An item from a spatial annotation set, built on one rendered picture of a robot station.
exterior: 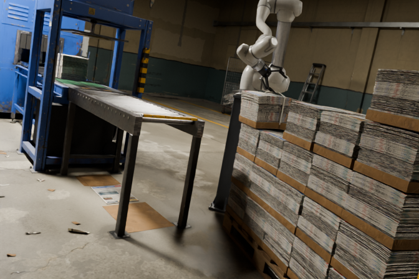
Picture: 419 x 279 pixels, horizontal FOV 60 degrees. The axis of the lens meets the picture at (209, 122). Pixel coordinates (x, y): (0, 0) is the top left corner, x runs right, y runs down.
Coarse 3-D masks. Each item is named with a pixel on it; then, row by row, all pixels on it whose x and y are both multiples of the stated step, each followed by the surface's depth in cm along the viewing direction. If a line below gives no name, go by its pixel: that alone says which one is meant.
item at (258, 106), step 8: (248, 96) 257; (256, 96) 245; (264, 96) 243; (272, 96) 245; (248, 104) 259; (256, 104) 246; (264, 104) 245; (272, 104) 247; (240, 112) 271; (248, 112) 258; (256, 112) 246; (264, 112) 246; (272, 112) 248; (256, 120) 246; (264, 120) 247; (272, 120) 249; (264, 128) 250; (272, 128) 252
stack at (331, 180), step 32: (256, 128) 250; (288, 160) 211; (320, 160) 184; (256, 192) 239; (288, 192) 205; (320, 192) 181; (224, 224) 277; (256, 224) 234; (320, 224) 178; (256, 256) 229; (288, 256) 200
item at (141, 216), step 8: (104, 208) 277; (112, 208) 280; (128, 208) 285; (136, 208) 288; (144, 208) 291; (152, 208) 293; (112, 216) 266; (128, 216) 271; (136, 216) 273; (144, 216) 276; (152, 216) 278; (160, 216) 281; (128, 224) 258; (136, 224) 260; (144, 224) 262; (152, 224) 264; (160, 224) 267; (168, 224) 269; (128, 232) 245
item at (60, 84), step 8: (56, 80) 371; (64, 80) 381; (72, 80) 398; (56, 88) 343; (64, 88) 327; (80, 88) 337; (88, 88) 342; (96, 88) 356; (104, 88) 370; (112, 88) 393; (64, 96) 329
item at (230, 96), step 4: (228, 60) 1079; (228, 64) 1082; (268, 64) 1060; (224, 84) 1086; (228, 84) 1099; (236, 84) 1047; (224, 92) 1084; (228, 92) 1073; (224, 96) 1089; (228, 96) 1075; (232, 96) 1074; (228, 100) 1100; (232, 100) 1064; (224, 104) 1094; (228, 104) 1067; (224, 108) 1096; (228, 108) 1068; (224, 112) 1094
